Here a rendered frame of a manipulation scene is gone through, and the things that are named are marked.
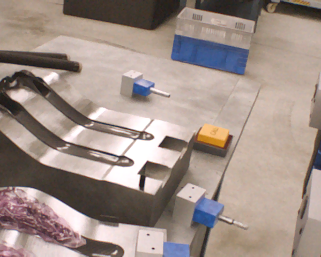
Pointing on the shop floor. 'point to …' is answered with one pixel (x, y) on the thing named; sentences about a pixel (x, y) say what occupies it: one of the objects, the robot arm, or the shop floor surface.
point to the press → (123, 11)
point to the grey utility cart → (299, 4)
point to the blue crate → (209, 54)
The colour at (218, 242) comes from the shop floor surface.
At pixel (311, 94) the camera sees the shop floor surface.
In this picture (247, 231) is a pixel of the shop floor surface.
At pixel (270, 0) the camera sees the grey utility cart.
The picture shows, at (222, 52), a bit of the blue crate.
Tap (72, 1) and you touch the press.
